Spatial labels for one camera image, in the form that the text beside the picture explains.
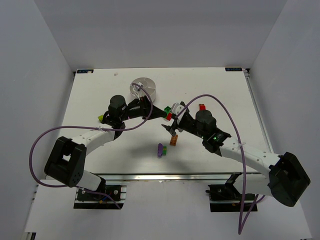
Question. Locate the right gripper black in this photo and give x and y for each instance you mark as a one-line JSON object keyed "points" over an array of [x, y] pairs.
{"points": [[181, 121]]}

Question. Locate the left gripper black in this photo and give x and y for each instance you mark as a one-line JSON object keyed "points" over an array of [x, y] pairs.
{"points": [[144, 107]]}

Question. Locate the red lego brick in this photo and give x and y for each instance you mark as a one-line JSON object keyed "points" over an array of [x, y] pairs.
{"points": [[201, 107], [169, 116]]}

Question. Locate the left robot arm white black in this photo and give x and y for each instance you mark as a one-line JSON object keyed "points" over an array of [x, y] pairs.
{"points": [[66, 161]]}

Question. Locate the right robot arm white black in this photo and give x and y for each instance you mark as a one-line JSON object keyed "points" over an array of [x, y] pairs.
{"points": [[279, 176]]}

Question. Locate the green yellow stacked lego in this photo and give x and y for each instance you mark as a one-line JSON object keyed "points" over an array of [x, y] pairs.
{"points": [[168, 110]]}

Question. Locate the orange flat lego plate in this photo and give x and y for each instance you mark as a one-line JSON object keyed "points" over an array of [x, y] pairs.
{"points": [[173, 140]]}

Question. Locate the purple green lego piece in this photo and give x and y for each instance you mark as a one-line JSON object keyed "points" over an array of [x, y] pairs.
{"points": [[161, 150]]}

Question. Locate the white round divided container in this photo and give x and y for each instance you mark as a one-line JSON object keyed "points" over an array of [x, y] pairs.
{"points": [[147, 85]]}

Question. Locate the lime green lego brick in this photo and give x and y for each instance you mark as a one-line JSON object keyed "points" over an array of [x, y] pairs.
{"points": [[100, 118]]}

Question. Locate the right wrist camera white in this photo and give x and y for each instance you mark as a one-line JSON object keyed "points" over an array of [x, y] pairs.
{"points": [[178, 110]]}

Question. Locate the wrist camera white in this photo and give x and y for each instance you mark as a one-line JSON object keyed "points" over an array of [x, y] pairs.
{"points": [[137, 91], [178, 110]]}

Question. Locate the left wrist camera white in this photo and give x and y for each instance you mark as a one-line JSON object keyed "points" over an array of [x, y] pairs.
{"points": [[137, 91]]}

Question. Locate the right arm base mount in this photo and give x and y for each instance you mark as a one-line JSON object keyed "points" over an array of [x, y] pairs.
{"points": [[224, 198]]}

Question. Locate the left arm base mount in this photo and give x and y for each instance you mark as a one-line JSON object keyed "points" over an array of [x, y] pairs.
{"points": [[113, 199]]}

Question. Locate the aluminium table frame rail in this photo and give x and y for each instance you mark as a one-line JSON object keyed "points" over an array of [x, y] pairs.
{"points": [[265, 134]]}

